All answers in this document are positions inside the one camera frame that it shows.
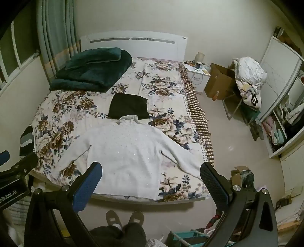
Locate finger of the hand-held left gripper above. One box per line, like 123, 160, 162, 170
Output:
0, 150, 10, 167
0, 153, 39, 182

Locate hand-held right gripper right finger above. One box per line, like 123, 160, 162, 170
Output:
200, 162, 278, 247

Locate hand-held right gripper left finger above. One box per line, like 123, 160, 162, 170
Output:
24, 161, 103, 247

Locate white towel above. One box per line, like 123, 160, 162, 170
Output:
51, 115, 207, 200

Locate pile of mixed clothes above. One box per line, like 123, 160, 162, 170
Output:
235, 81, 263, 110

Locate black white striped garment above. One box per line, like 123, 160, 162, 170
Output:
19, 125, 35, 157

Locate small open cardboard box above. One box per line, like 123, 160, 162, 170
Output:
230, 165, 256, 188

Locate person's left slipper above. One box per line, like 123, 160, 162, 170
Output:
106, 210, 123, 230

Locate person's slipper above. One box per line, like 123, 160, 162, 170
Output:
106, 210, 123, 230
128, 211, 145, 226

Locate teal storage rack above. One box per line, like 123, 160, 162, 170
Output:
166, 227, 214, 247

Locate person's right slipper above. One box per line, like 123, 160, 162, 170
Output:
128, 211, 145, 226

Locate person's dark trousers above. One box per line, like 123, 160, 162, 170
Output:
89, 222, 147, 247

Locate floral plush blanket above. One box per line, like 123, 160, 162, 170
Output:
31, 57, 212, 202

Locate brown checkered bed sheet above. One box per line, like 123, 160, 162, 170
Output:
179, 63, 215, 167

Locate metal folding chair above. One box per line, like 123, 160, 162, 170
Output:
223, 90, 262, 126

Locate black folded cloth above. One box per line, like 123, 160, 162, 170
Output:
108, 93, 150, 120

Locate white framed window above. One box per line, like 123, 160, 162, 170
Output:
0, 7, 40, 89

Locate large cardboard box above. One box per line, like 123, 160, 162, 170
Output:
204, 63, 238, 101

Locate white nightstand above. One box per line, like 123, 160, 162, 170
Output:
184, 62, 211, 94

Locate dark green plush blanket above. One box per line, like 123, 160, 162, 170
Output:
49, 49, 133, 93

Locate white crumpled bundle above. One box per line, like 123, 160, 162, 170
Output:
235, 56, 268, 87

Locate dark green plush pillow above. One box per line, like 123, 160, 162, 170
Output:
65, 47, 122, 70

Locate white wardrobe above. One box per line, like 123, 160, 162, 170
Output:
258, 36, 304, 159

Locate green curtain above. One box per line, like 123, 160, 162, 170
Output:
36, 0, 80, 81

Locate white bed headboard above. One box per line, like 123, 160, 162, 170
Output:
80, 30, 188, 63

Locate red handled object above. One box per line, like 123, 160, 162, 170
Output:
205, 210, 224, 230

